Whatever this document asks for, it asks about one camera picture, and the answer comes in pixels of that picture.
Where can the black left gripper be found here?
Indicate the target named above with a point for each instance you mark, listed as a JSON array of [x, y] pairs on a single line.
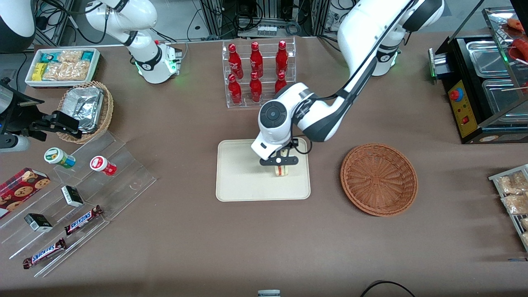
[[295, 142]]

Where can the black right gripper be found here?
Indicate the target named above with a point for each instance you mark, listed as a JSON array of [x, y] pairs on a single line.
[[25, 117]]

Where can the triangular sandwich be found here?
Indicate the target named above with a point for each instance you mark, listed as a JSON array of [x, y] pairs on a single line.
[[281, 171]]

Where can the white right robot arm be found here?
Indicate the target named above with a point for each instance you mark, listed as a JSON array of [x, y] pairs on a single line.
[[144, 16]]

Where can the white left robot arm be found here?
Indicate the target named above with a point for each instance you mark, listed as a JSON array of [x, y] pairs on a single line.
[[363, 37]]

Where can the cream plastic tray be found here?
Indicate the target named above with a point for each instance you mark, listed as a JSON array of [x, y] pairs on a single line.
[[239, 177]]

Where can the small wicker basket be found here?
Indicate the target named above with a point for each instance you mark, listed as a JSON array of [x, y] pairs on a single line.
[[108, 111]]

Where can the large round wicker basket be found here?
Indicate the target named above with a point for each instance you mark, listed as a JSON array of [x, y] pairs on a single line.
[[379, 179]]

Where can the silver foil package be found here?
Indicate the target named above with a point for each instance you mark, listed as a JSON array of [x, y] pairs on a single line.
[[84, 107]]

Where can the green lid snack cup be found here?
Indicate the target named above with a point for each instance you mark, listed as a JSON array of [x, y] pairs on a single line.
[[57, 156]]

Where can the red lid snack cup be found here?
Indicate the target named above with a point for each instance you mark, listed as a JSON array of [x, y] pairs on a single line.
[[102, 165]]

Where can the large rice cracker bag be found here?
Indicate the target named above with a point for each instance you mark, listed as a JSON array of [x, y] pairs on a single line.
[[68, 71]]

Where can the yellow snack packet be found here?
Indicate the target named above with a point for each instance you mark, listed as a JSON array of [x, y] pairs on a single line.
[[38, 71]]

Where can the small rice cracker bag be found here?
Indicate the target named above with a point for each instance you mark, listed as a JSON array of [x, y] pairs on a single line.
[[71, 55]]

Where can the small black box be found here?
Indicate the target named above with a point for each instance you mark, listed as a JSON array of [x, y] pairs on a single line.
[[72, 196], [38, 222]]

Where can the white plastic snack bin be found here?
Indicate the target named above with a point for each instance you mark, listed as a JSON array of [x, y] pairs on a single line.
[[97, 62]]

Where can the teal snack packet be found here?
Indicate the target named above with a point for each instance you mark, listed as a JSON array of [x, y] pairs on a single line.
[[50, 57]]

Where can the red cookie box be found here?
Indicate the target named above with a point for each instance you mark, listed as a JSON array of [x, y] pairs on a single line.
[[20, 189]]

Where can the clear acrylic stepped display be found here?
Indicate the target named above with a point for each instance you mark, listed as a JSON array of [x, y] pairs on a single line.
[[123, 181]]

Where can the red cola bottle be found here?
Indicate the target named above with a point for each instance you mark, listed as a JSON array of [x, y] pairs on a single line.
[[281, 57], [235, 90], [256, 60], [235, 62], [280, 82], [255, 88]]

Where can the Snickers chocolate bar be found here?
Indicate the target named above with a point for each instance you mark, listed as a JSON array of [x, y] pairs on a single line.
[[44, 253], [82, 220]]

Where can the clear acrylic bottle rack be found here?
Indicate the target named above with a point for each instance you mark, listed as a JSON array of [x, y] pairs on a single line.
[[268, 66]]

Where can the grey device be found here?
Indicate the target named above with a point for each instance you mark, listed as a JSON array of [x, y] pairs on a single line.
[[269, 293]]

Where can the white power strip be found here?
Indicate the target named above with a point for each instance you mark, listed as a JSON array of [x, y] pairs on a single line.
[[267, 30]]

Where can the black hot food display case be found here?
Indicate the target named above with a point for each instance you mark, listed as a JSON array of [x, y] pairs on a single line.
[[464, 119]]

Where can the steel food pan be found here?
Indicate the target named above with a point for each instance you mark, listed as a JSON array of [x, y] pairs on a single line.
[[486, 57], [499, 99]]

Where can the clear bagged snack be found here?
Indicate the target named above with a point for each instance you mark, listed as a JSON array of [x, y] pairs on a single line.
[[511, 183], [524, 223], [515, 204]]

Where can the red sausage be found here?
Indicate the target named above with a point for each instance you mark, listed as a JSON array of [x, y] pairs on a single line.
[[520, 49]]

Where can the orange fried food piece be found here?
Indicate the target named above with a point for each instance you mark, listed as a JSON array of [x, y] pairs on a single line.
[[516, 23]]

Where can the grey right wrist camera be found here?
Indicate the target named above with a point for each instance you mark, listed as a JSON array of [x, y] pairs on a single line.
[[14, 143]]

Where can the aluminium frame rack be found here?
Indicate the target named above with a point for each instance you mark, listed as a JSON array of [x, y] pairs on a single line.
[[268, 10]]

